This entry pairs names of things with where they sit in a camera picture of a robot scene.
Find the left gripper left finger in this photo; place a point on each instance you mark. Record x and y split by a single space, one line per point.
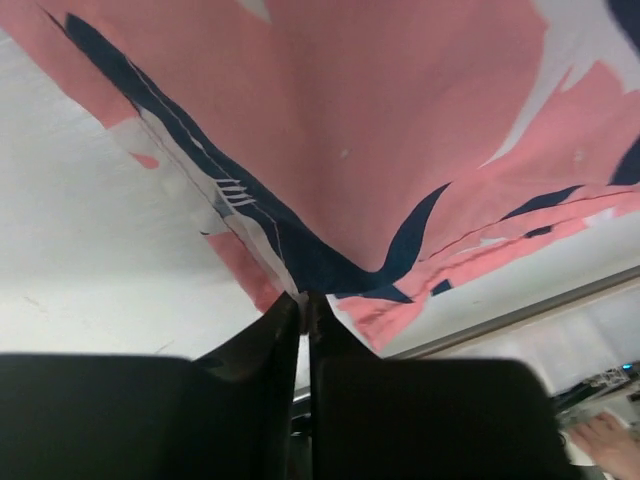
225 415

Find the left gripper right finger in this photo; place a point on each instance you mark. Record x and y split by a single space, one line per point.
425 419

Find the pink shark print shorts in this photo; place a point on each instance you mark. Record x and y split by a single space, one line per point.
378 152

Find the person's bare hand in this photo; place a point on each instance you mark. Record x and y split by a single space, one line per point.
612 448

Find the aluminium table edge rail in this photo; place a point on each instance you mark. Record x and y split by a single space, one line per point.
574 298

